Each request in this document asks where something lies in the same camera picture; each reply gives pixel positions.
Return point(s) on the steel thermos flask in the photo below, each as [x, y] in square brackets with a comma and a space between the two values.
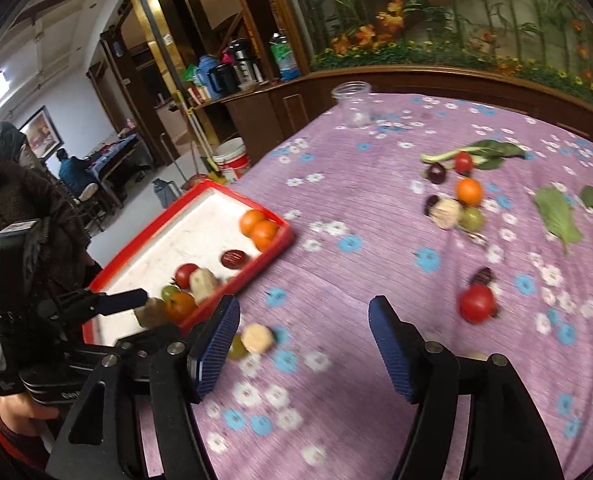
[241, 60]

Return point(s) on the small dark chili pepper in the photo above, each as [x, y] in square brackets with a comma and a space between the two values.
[476, 237]

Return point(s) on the blue thermos jug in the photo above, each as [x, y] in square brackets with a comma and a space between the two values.
[206, 71]

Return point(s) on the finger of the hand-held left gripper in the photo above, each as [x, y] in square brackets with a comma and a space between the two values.
[121, 301]
[156, 334]

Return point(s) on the broom with colourful head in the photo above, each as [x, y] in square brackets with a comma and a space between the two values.
[196, 178]

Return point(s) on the green grape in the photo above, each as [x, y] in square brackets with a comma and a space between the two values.
[236, 349]
[169, 291]
[472, 218]

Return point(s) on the clear plastic cup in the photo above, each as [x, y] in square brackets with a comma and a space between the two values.
[351, 102]

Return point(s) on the curved wooden cabinet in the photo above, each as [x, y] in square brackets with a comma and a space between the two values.
[261, 110]

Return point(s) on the person's left forearm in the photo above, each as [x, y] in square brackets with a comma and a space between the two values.
[1, 452]

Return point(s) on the grey thermos jug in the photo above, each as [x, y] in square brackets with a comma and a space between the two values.
[165, 192]

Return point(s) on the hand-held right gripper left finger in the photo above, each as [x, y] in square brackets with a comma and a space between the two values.
[216, 345]

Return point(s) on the cluttered side table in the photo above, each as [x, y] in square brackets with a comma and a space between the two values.
[119, 152]

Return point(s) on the red tomato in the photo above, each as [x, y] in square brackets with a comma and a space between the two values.
[186, 275]
[464, 161]
[476, 302]

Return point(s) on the green packet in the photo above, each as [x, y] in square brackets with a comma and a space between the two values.
[190, 76]

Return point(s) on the flower and bamboo wall mural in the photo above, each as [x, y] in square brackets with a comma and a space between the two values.
[451, 10]

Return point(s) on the bok choy leaf with stem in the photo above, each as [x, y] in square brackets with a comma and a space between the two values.
[496, 150]

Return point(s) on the wooden shelving unit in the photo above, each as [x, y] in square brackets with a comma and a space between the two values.
[149, 20]

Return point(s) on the large clear water bottle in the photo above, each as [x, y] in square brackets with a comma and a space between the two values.
[282, 57]

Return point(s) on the dark purple plum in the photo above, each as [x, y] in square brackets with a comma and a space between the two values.
[436, 172]
[483, 276]
[430, 203]

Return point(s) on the black kettle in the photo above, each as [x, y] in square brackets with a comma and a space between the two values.
[221, 77]

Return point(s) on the person's left hand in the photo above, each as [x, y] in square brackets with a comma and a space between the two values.
[26, 412]

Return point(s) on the framed wall picture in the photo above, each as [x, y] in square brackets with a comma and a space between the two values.
[41, 130]

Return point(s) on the purple floral tablecloth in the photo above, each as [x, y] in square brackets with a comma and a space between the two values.
[376, 240]

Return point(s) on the small orange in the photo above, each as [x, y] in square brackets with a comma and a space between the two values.
[469, 191]
[249, 220]
[265, 235]
[180, 306]

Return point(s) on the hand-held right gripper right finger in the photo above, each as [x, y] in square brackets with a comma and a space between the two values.
[391, 350]

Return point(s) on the red jujube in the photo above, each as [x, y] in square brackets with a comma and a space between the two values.
[234, 258]

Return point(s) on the red rimmed white tray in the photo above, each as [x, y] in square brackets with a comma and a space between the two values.
[201, 220]

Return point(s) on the person's torso in dark coat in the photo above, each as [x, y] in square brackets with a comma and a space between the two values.
[21, 200]

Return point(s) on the white bucket with red label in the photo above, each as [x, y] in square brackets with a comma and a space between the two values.
[231, 157]

